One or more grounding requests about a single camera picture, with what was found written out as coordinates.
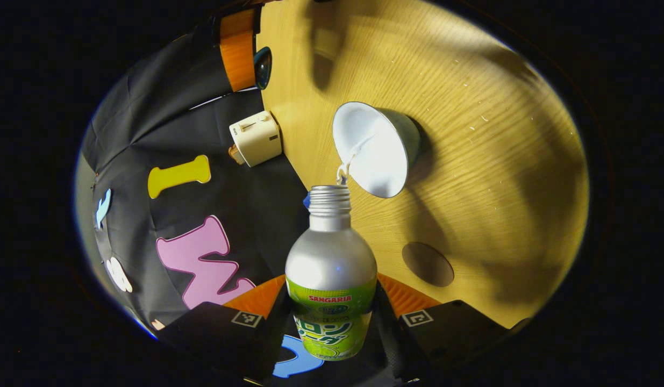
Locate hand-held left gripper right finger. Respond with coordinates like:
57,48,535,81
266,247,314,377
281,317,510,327
370,272,531,383

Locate cream white toaster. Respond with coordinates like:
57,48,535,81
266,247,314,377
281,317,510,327
229,110,283,168

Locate black backdrop cloth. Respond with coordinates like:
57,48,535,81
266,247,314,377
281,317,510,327
76,16,311,377

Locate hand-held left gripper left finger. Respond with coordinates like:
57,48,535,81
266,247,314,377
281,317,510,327
156,274,295,383

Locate dark teal teacup lid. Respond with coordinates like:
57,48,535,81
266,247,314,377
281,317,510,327
254,46,273,91

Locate silver green label water bottle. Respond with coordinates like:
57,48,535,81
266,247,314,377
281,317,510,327
284,185,379,362

